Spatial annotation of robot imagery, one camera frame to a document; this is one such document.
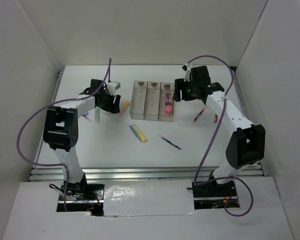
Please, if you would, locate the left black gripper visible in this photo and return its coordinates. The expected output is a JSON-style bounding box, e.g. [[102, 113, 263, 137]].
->
[[98, 89, 121, 114]]

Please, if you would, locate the green highlighter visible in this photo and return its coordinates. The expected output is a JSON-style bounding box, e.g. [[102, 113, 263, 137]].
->
[[94, 106, 101, 123]]

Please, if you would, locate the orange pink highlighter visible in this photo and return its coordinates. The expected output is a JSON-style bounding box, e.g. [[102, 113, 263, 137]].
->
[[119, 101, 130, 115]]

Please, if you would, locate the pink capped pen bundle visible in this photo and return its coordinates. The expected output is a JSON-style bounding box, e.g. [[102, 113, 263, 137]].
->
[[164, 92, 174, 116]]

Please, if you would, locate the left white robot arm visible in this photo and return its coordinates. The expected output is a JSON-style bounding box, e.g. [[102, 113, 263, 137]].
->
[[43, 79, 121, 200]]

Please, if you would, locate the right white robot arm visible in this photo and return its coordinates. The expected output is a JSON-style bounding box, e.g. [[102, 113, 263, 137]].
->
[[173, 64, 266, 196]]

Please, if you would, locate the red black pen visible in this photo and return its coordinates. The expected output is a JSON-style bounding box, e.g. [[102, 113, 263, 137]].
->
[[193, 108, 205, 123]]

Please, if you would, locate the pink blue pen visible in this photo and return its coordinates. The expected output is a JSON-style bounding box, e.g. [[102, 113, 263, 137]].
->
[[82, 114, 92, 123]]

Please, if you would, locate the left clear plastic container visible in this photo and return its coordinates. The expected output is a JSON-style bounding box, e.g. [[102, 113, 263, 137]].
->
[[129, 81, 148, 120]]

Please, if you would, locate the clear plastic container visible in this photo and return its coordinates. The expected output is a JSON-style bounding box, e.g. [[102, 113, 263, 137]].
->
[[129, 81, 148, 120], [158, 82, 175, 122], [144, 82, 161, 121]]

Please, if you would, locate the right clear plastic container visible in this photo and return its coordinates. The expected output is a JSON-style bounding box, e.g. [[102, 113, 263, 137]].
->
[[158, 82, 175, 122]]

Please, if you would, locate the middle clear plastic container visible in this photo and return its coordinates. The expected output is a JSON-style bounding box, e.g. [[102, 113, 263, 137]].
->
[[144, 82, 161, 121]]

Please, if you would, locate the yellow highlighter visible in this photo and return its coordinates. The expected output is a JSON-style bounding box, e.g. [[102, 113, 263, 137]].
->
[[134, 125, 147, 143]]

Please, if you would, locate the dark purple gel pen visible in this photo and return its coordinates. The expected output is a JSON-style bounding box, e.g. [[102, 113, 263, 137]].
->
[[157, 134, 181, 150]]

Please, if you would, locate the white cover plate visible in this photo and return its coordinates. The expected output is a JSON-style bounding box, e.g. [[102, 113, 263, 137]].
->
[[103, 180, 195, 217]]

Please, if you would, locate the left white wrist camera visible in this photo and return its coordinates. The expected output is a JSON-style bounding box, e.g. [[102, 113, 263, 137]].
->
[[107, 81, 121, 96]]

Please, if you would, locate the aluminium frame rail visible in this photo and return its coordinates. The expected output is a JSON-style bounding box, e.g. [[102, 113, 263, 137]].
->
[[27, 65, 270, 180]]

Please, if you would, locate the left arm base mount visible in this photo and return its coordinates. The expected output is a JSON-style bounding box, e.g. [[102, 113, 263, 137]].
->
[[49, 183, 105, 217]]

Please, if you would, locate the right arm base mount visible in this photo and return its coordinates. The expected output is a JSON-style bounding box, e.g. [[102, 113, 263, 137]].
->
[[187, 180, 237, 198]]

